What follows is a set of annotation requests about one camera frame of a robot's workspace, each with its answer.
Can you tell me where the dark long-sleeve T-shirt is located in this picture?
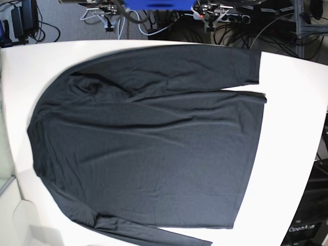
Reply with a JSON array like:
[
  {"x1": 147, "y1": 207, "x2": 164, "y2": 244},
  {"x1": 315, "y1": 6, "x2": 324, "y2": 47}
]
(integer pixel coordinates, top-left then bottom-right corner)
[{"x1": 27, "y1": 45, "x2": 267, "y2": 245}]

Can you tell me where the blue plastic box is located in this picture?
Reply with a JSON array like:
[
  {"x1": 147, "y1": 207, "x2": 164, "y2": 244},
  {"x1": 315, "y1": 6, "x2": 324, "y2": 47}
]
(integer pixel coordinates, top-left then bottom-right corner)
[{"x1": 124, "y1": 0, "x2": 196, "y2": 11}]

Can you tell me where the white power strip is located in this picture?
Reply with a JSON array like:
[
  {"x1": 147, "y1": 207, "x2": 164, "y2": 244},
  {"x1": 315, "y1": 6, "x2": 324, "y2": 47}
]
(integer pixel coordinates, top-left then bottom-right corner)
[{"x1": 192, "y1": 7, "x2": 251, "y2": 25}]

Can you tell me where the black device on stand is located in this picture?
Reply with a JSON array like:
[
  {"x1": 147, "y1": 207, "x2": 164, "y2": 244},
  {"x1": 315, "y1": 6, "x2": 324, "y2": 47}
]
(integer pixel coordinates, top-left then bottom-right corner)
[{"x1": 1, "y1": 0, "x2": 38, "y2": 48}]

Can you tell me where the black OpenArm case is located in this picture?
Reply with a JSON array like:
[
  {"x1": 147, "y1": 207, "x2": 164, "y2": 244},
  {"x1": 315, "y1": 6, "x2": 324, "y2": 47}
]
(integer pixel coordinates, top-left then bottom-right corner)
[{"x1": 282, "y1": 159, "x2": 327, "y2": 245}]

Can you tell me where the light grey cable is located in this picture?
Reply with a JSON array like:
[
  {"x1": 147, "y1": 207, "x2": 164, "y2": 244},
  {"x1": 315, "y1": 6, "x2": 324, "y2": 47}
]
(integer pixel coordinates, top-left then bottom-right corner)
[{"x1": 80, "y1": 7, "x2": 180, "y2": 39}]

